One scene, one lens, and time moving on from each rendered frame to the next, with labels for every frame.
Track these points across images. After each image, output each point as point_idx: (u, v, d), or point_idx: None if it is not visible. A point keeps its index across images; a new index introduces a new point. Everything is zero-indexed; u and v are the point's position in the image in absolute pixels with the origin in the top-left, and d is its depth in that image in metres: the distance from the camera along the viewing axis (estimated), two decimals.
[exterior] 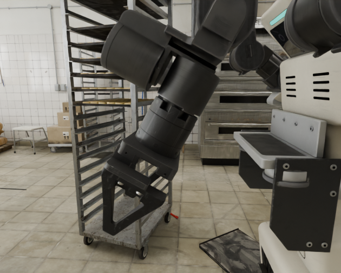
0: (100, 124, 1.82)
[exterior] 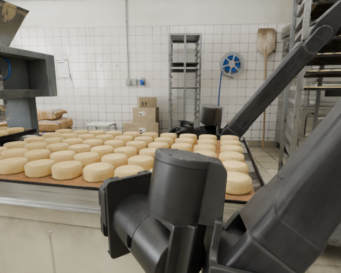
0: (293, 114, 1.65)
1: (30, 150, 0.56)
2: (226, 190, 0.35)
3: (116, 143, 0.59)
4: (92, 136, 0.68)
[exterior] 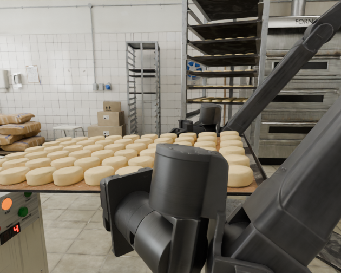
0: (196, 123, 1.81)
1: (31, 160, 0.56)
2: (228, 183, 0.35)
3: (116, 147, 0.59)
4: (92, 142, 0.68)
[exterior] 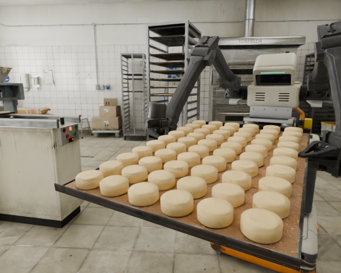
0: None
1: (206, 188, 0.40)
2: None
3: (207, 147, 0.59)
4: (157, 157, 0.54)
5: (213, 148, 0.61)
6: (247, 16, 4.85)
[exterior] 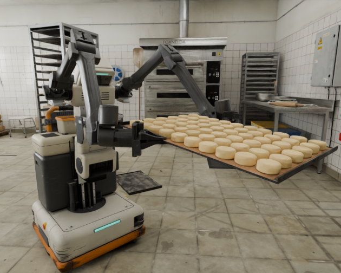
0: None
1: None
2: None
3: (218, 131, 0.79)
4: (233, 143, 0.67)
5: None
6: (180, 17, 4.93)
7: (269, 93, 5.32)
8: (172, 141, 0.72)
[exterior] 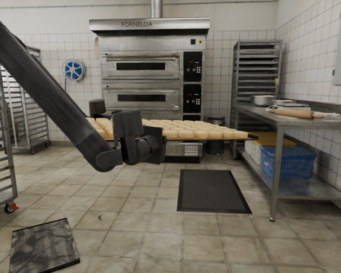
0: None
1: None
2: None
3: (166, 125, 0.92)
4: (199, 129, 0.90)
5: None
6: None
7: (268, 95, 4.12)
8: (172, 138, 0.76)
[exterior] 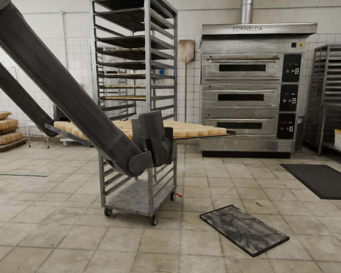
0: (118, 116, 2.20)
1: None
2: None
3: None
4: (184, 128, 0.93)
5: None
6: (244, 0, 3.97)
7: None
8: None
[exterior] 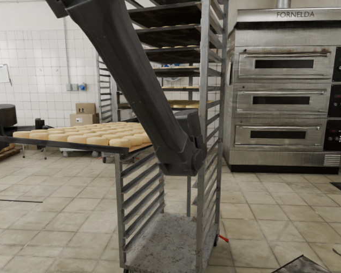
0: None
1: None
2: None
3: (126, 128, 0.87)
4: None
5: None
6: None
7: None
8: None
